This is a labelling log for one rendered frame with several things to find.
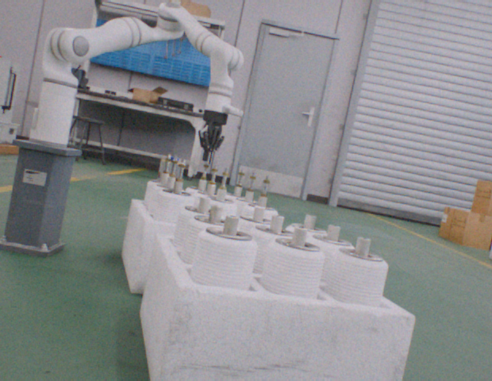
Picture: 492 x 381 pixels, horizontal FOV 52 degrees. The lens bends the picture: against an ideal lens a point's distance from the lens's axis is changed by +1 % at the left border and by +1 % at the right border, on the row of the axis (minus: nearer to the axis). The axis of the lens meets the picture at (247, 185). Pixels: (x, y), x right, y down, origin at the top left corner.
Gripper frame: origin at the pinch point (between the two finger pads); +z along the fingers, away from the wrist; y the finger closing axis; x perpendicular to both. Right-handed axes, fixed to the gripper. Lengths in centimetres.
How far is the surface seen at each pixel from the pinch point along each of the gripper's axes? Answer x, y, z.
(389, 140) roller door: -48, -511, -60
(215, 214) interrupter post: 37, 55, 9
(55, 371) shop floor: 26, 76, 35
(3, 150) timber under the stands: -286, -154, 32
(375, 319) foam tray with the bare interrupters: 67, 53, 19
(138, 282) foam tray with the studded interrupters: 8.8, 35.1, 32.5
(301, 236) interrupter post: 54, 56, 9
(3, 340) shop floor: 13, 75, 35
